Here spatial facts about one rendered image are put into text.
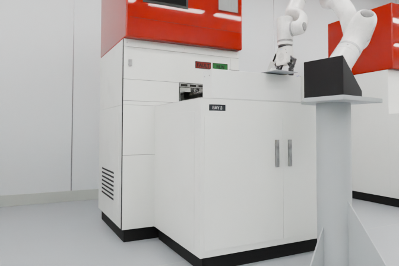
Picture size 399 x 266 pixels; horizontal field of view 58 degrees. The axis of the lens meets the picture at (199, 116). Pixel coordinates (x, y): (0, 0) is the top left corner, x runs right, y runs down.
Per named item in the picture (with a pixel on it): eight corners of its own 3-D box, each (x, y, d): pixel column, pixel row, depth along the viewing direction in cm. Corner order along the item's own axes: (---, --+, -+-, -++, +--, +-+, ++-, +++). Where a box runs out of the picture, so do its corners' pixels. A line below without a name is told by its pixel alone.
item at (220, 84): (202, 99, 178) (202, 71, 179) (289, 103, 203) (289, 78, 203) (211, 97, 170) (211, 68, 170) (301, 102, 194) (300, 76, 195)
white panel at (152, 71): (122, 104, 216) (122, 38, 218) (236, 108, 253) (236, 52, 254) (123, 104, 213) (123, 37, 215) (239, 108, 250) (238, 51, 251)
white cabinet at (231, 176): (153, 240, 219) (154, 106, 223) (278, 222, 263) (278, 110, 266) (200, 278, 162) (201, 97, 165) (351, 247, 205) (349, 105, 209)
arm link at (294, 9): (319, 3, 206) (306, 37, 190) (293, 9, 216) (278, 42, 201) (314, -10, 201) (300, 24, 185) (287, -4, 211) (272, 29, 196)
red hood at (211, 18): (100, 59, 278) (101, -18, 281) (195, 67, 315) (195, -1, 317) (126, 35, 211) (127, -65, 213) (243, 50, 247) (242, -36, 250)
